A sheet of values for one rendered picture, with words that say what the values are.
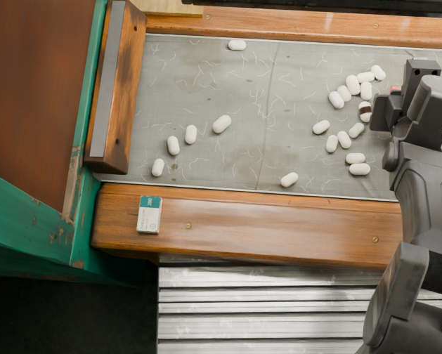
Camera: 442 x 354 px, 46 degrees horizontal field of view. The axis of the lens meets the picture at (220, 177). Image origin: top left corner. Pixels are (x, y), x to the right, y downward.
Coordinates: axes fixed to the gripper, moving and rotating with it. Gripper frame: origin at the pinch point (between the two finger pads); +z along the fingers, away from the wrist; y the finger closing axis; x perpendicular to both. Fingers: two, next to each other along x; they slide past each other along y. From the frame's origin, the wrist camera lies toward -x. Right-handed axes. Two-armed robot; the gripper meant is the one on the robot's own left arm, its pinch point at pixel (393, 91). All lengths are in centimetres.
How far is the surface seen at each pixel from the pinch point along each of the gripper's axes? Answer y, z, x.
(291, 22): 19.0, 9.4, -8.5
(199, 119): 34.8, -4.0, 5.9
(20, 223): 51, -43, -1
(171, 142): 39.0, -9.5, 7.9
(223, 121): 30.2, -6.2, 4.8
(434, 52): -8.3, 8.6, -4.5
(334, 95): 10.4, -1.1, 1.0
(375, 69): 3.1, 3.5, -2.5
